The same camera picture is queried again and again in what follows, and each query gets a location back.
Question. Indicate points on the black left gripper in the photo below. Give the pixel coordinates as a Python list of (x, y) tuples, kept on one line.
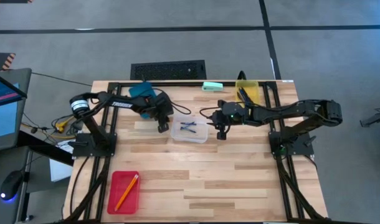
[(162, 107)]

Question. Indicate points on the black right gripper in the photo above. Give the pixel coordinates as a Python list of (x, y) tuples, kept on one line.
[(229, 113)]

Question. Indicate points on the clear plastic bin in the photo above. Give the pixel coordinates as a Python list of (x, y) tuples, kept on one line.
[(202, 137)]

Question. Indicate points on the purple blue crayon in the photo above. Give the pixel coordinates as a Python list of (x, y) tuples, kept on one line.
[(192, 124), (188, 129)]

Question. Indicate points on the blue grey crayon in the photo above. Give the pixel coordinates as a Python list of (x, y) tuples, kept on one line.
[(188, 124)]

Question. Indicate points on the dark purple pen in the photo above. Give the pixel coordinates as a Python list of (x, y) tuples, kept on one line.
[(242, 99)]

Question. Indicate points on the short dark pen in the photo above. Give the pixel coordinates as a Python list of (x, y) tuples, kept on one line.
[(239, 93)]

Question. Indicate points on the teal plastic bin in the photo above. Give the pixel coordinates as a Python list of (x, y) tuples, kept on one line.
[(140, 90)]

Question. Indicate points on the long black marker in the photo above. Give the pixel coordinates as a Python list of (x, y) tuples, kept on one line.
[(244, 92)]

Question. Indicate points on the red plastic bin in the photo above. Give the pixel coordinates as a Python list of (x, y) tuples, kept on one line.
[(116, 183)]

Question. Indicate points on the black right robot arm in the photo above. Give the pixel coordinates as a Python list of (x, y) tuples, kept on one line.
[(286, 109)]

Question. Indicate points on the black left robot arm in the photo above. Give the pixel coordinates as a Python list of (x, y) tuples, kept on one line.
[(121, 104)]

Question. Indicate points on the mint green stapler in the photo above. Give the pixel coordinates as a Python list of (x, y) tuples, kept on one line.
[(212, 86)]

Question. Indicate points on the yellow plastic bin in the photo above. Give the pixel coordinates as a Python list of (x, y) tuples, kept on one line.
[(253, 88)]

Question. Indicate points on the black perforated floor mat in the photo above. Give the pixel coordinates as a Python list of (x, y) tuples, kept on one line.
[(168, 70)]

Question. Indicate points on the white box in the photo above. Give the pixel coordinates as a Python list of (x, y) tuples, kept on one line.
[(59, 171)]

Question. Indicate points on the grey desk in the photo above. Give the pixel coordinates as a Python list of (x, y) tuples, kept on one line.
[(9, 161)]

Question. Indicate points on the black chair base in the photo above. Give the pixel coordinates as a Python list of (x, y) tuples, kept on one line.
[(375, 118)]

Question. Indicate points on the computer monitor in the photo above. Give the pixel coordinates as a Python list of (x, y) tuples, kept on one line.
[(3, 118)]

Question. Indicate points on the black computer mouse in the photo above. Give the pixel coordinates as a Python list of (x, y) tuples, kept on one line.
[(11, 185)]

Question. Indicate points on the black orange striped plate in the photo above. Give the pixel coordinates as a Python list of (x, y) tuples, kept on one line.
[(0, 60)]

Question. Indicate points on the black aluminium rig frame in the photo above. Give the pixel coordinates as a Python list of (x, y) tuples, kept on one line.
[(193, 84)]

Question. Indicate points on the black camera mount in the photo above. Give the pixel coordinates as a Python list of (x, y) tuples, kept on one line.
[(241, 76)]

